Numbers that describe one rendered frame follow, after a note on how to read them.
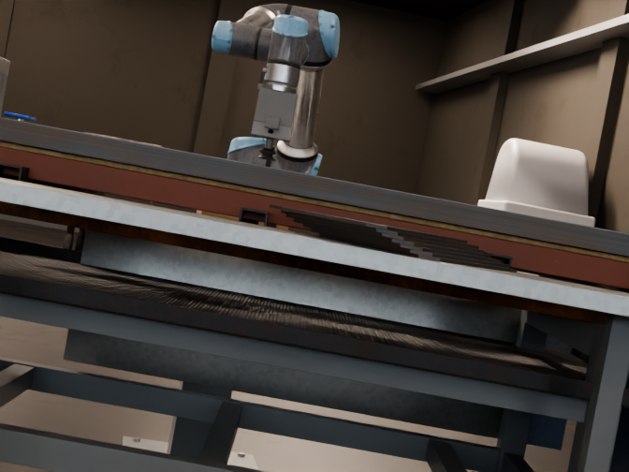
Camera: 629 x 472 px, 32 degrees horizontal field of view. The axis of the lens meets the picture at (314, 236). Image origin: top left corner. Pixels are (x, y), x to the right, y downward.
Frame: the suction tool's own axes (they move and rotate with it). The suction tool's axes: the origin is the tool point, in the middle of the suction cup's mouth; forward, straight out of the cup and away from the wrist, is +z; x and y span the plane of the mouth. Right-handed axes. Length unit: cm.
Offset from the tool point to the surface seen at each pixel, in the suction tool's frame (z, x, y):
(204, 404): 61, 27, -5
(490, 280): 15, -74, 40
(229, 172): 5.2, -41.6, -4.8
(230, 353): 38, -40, 1
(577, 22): -187, 683, 217
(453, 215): 5, -42, 37
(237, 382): 56, 37, 2
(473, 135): -99, 923, 183
